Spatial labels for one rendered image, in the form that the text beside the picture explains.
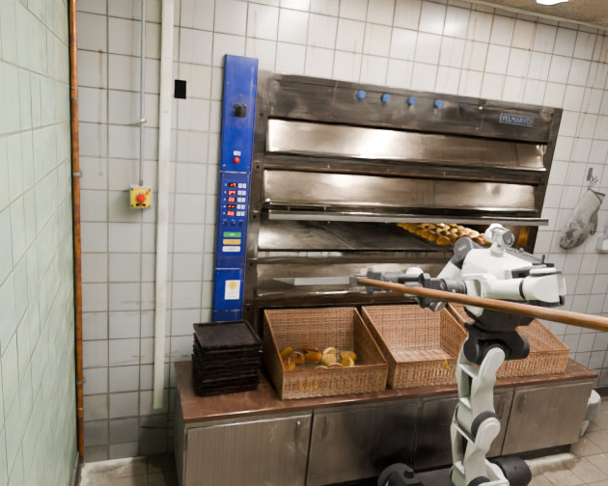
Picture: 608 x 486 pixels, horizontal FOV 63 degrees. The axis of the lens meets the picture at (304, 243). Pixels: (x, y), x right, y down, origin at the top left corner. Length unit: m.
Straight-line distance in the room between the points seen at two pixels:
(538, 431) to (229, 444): 1.86
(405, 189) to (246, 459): 1.66
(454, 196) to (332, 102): 0.95
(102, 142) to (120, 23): 0.52
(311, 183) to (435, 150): 0.77
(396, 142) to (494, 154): 0.67
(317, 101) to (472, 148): 1.01
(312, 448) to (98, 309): 1.26
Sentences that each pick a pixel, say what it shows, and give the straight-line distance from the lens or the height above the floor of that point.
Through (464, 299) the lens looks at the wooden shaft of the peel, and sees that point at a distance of 1.55.
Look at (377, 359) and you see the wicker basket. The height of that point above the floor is 0.71.
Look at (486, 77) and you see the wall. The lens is 3.14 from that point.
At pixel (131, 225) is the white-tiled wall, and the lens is 2.54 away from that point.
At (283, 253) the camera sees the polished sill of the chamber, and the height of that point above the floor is 1.17.
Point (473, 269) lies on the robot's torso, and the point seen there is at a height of 1.34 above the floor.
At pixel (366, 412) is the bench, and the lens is 2.62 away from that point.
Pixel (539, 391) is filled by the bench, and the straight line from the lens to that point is 3.24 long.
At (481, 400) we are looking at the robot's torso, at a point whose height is 0.76.
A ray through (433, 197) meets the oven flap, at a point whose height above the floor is 1.52.
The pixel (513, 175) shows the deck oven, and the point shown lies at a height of 1.68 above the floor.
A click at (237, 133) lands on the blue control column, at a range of 2.49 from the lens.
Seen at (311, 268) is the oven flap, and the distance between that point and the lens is 2.80.
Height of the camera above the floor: 1.87
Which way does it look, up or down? 14 degrees down
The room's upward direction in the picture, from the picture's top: 5 degrees clockwise
